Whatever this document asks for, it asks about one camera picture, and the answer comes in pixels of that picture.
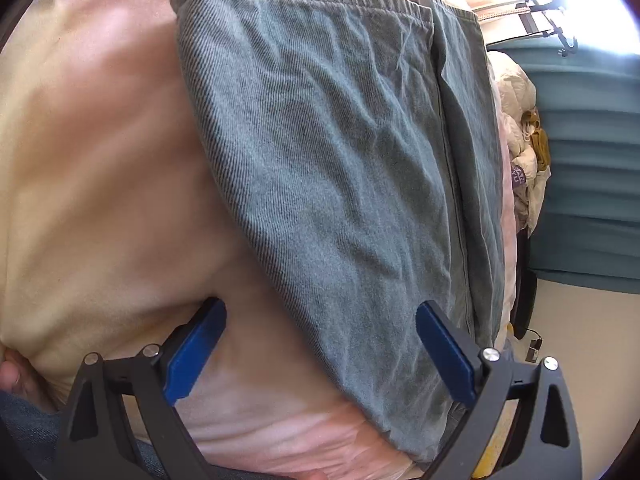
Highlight blue denim jeans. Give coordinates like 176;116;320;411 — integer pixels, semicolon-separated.
170;0;506;462

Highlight pile of beige clothes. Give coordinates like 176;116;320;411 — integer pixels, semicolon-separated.
488;51;551;236

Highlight metal clothes rack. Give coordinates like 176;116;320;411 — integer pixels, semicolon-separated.
508;0;579;58

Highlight person's left hand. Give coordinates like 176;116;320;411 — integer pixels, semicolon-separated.
0;349;55;413

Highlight teal curtain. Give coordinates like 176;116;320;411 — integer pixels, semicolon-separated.
498;39;640;294

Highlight pink tie-dye duvet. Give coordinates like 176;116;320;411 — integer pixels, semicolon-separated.
1;0;515;479

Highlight wall socket with plug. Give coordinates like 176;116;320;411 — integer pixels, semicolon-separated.
525;328;544;363

